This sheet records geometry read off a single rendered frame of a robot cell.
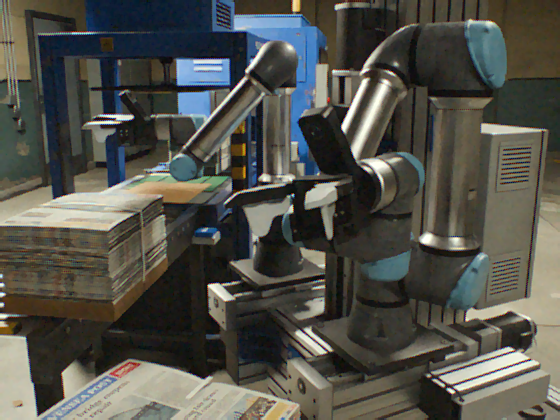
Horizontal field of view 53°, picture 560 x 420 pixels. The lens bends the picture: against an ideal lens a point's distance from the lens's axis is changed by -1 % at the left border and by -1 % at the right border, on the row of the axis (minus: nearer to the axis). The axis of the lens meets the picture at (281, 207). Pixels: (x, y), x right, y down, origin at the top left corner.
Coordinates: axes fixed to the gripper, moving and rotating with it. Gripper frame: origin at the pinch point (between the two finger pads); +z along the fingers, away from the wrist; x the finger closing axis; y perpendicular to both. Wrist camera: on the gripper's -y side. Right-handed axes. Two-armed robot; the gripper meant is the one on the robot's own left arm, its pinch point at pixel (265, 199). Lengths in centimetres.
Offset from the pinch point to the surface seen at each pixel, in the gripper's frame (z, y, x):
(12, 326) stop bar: -9, 30, 85
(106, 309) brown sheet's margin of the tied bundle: -26, 30, 73
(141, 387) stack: -9, 36, 41
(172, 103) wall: -651, -63, 733
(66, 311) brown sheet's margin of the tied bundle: -21, 30, 82
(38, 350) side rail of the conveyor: -12, 36, 81
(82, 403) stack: 0, 35, 45
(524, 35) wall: -942, -105, 205
